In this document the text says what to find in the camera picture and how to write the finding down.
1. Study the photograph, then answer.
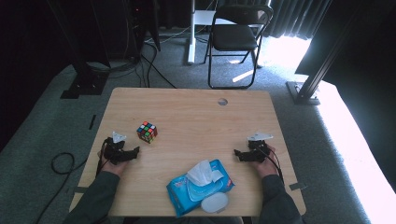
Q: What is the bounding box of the black aluminium profile stand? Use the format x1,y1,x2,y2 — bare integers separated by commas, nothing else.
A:
286,8,362,106

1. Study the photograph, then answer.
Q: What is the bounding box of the black metal stand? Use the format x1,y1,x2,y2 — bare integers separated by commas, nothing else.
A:
46,0,110,100

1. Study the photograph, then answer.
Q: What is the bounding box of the black folding chair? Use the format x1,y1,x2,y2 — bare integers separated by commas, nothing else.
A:
204,4,275,91

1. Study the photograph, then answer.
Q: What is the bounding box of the person's right hand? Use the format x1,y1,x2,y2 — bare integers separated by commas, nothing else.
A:
251,145,279,179

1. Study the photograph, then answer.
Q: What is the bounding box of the blue wet wipes pack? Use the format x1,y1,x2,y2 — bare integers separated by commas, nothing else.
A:
165,159,236,218

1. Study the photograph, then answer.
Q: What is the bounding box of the grey curtain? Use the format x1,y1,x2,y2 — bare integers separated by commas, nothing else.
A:
264,0,332,41

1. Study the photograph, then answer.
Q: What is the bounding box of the person's left hand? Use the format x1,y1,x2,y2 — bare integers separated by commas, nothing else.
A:
100,152,129,177

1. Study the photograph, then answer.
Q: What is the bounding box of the black computer tower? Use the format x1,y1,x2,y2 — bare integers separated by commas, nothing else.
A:
125,0,162,61

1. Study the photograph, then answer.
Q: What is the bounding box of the multicoloured puzzle cube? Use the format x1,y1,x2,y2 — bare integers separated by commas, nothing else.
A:
135,120,159,145

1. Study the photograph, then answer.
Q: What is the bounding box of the white desk frame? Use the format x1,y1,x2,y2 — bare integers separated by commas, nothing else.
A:
187,0,239,65

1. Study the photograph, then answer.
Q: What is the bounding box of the right hand-held gripper cable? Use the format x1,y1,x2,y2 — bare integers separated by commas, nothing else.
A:
264,146,285,185

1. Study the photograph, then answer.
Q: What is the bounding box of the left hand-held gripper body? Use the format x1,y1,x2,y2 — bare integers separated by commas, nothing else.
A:
102,131,132,166

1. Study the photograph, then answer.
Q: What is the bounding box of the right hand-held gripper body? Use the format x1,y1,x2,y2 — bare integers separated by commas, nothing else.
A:
247,132,275,162

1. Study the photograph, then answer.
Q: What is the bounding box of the black looped floor cable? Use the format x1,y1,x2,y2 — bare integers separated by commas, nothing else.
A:
35,151,89,224

